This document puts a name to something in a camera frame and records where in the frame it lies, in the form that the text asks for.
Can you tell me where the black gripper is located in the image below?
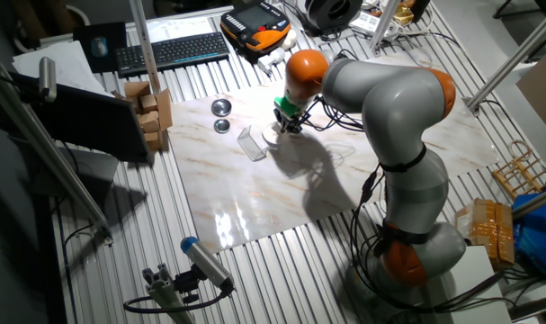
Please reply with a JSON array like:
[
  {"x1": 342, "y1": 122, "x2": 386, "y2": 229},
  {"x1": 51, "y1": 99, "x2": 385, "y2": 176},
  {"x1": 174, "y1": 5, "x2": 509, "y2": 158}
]
[{"x1": 276, "y1": 110, "x2": 310, "y2": 135}]

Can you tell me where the large round steel dish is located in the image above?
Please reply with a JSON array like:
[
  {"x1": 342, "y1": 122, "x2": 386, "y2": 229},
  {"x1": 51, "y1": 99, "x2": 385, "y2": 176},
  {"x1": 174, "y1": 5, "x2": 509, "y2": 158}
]
[{"x1": 210, "y1": 98, "x2": 233, "y2": 118}]

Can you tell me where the marble pattern table mat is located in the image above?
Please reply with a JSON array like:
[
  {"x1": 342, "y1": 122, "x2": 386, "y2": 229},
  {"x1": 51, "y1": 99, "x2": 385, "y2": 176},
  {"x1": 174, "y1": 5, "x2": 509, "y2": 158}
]
[{"x1": 166, "y1": 50, "x2": 501, "y2": 255}]

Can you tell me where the cream egg-shaped object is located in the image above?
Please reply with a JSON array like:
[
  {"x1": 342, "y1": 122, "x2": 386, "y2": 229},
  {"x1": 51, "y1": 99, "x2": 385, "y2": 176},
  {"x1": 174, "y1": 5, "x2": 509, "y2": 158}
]
[{"x1": 280, "y1": 29, "x2": 299, "y2": 50}]

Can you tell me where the orange black teach pendant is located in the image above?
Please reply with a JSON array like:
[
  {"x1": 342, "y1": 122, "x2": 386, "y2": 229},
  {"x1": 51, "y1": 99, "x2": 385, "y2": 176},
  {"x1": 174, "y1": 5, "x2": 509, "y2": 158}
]
[{"x1": 219, "y1": 0, "x2": 292, "y2": 63}]

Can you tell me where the black filament spool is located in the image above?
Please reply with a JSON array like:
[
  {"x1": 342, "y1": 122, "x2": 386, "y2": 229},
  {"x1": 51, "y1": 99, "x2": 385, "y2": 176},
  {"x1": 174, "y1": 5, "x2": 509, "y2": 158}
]
[{"x1": 304, "y1": 0, "x2": 363, "y2": 32}]

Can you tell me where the white power strip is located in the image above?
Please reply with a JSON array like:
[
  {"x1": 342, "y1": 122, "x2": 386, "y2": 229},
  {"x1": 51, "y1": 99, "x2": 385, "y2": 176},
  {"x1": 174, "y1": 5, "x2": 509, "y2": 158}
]
[{"x1": 348, "y1": 11, "x2": 399, "y2": 41}]

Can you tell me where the open cardboard carton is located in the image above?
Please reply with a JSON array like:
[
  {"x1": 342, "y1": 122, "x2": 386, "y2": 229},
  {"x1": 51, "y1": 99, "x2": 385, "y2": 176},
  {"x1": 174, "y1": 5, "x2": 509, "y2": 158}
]
[{"x1": 112, "y1": 80, "x2": 174, "y2": 132}]

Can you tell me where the small cardboard box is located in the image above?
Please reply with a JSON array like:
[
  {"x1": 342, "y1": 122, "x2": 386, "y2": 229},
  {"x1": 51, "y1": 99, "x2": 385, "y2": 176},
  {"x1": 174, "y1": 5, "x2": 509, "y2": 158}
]
[
  {"x1": 139, "y1": 94, "x2": 159, "y2": 113},
  {"x1": 142, "y1": 130, "x2": 164, "y2": 152},
  {"x1": 137, "y1": 111, "x2": 160, "y2": 134}
]

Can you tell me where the black computer keyboard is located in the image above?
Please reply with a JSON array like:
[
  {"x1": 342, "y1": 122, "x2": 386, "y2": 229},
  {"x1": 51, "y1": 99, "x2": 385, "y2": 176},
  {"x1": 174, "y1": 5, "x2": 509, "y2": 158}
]
[{"x1": 114, "y1": 31, "x2": 231, "y2": 78}]

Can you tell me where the printed white paper sheet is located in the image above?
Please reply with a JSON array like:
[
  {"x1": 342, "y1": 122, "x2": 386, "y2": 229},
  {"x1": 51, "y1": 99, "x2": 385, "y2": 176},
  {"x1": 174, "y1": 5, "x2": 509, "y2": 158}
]
[{"x1": 144, "y1": 16, "x2": 216, "y2": 44}]

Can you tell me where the gold foil box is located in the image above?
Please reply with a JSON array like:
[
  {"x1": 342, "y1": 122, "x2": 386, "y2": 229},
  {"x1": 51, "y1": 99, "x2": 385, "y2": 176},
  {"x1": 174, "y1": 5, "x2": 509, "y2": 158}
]
[{"x1": 391, "y1": 3, "x2": 416, "y2": 26}]

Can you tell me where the black mouse pad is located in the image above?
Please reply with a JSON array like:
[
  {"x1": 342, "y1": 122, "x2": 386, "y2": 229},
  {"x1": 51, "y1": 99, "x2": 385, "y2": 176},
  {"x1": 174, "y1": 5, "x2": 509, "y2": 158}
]
[{"x1": 73, "y1": 21, "x2": 130, "y2": 74}]

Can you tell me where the black monitor panel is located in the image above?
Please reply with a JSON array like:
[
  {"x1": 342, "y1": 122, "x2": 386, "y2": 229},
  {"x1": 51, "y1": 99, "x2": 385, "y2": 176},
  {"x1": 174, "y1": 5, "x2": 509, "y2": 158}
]
[{"x1": 9, "y1": 71, "x2": 152, "y2": 164}]

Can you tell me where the grey monitor base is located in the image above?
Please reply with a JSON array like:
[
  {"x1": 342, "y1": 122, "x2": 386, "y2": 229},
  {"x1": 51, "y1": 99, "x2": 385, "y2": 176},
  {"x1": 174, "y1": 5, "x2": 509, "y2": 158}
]
[{"x1": 58, "y1": 146, "x2": 120, "y2": 199}]

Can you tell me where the short aluminium profile stand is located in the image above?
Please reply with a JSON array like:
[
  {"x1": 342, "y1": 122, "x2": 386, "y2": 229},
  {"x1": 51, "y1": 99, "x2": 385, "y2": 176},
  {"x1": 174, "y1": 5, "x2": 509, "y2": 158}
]
[{"x1": 141, "y1": 263, "x2": 197, "y2": 324}]

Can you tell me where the black computer mouse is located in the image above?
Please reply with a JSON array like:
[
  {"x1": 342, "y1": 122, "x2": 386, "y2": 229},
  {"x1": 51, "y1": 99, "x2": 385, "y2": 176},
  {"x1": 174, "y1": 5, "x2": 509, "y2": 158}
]
[{"x1": 91, "y1": 36, "x2": 110, "y2": 59}]

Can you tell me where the brown taped cardboard parcel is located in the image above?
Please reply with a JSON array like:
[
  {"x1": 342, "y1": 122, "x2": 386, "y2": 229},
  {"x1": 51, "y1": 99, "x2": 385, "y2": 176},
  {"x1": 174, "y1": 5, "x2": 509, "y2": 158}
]
[{"x1": 454, "y1": 197, "x2": 516, "y2": 271}]

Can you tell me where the wooden slat rack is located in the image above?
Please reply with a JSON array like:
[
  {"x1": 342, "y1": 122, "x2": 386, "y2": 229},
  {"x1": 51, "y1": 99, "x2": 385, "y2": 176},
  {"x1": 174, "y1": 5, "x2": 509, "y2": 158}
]
[{"x1": 491, "y1": 139, "x2": 546, "y2": 201}]

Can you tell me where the white paper stack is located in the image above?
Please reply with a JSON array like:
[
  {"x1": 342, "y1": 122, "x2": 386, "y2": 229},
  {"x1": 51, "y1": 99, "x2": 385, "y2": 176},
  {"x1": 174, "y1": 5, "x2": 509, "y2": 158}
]
[{"x1": 11, "y1": 40, "x2": 114, "y2": 98}]

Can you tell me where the long aluminium profile beam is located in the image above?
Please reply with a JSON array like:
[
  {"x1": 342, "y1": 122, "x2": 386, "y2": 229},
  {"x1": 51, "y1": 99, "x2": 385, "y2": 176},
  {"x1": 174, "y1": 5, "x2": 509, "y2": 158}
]
[{"x1": 0, "y1": 62, "x2": 115, "y2": 247}]

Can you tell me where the white cabinet box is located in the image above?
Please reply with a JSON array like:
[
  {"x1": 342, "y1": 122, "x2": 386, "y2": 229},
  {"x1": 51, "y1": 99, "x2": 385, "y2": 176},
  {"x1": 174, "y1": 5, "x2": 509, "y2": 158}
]
[{"x1": 434, "y1": 245, "x2": 513, "y2": 324}]

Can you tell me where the large cardboard sheet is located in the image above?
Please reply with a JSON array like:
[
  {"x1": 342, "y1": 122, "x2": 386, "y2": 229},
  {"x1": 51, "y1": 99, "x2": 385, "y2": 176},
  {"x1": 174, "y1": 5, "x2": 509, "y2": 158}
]
[{"x1": 515, "y1": 53, "x2": 546, "y2": 145}]

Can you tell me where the blue plastic bag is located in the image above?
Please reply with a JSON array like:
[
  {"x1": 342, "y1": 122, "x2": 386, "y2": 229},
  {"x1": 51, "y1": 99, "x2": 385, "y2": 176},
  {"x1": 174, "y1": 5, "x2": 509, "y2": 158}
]
[{"x1": 511, "y1": 173, "x2": 546, "y2": 276}]

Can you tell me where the white wire mesh basket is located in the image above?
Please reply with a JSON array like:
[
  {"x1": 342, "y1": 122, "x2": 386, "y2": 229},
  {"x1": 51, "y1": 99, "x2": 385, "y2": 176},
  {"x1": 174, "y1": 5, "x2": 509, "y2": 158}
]
[{"x1": 236, "y1": 124, "x2": 269, "y2": 162}]

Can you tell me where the aluminium profile post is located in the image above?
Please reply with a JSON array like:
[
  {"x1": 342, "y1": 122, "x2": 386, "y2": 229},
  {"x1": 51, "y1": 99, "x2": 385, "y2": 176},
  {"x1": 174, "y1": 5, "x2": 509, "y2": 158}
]
[
  {"x1": 511, "y1": 184, "x2": 546, "y2": 221},
  {"x1": 369, "y1": 0, "x2": 402, "y2": 53},
  {"x1": 463, "y1": 2, "x2": 546, "y2": 113},
  {"x1": 129, "y1": 0, "x2": 162, "y2": 95}
]

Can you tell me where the white power cable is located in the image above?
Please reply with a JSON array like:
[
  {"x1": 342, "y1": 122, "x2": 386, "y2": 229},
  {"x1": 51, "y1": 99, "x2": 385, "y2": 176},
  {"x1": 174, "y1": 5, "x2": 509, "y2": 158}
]
[{"x1": 389, "y1": 26, "x2": 436, "y2": 69}]

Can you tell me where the silver camera blue cap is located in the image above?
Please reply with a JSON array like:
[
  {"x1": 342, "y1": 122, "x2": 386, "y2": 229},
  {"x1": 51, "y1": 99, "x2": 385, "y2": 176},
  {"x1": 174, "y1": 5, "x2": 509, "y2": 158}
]
[{"x1": 180, "y1": 236, "x2": 236, "y2": 292}]

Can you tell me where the black camera clamp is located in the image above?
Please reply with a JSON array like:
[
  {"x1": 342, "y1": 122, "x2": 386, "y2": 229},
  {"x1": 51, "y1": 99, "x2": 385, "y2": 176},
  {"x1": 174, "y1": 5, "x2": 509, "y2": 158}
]
[{"x1": 173, "y1": 265, "x2": 202, "y2": 305}]

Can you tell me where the black camera cable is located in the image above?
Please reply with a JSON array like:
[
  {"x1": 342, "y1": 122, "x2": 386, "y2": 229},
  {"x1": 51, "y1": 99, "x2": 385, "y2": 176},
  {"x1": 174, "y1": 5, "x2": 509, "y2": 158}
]
[{"x1": 122, "y1": 287, "x2": 234, "y2": 314}]

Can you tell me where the plain silver camera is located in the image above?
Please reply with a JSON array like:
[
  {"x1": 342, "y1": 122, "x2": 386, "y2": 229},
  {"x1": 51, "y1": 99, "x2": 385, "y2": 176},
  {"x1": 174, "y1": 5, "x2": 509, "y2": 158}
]
[{"x1": 38, "y1": 56, "x2": 58, "y2": 103}]

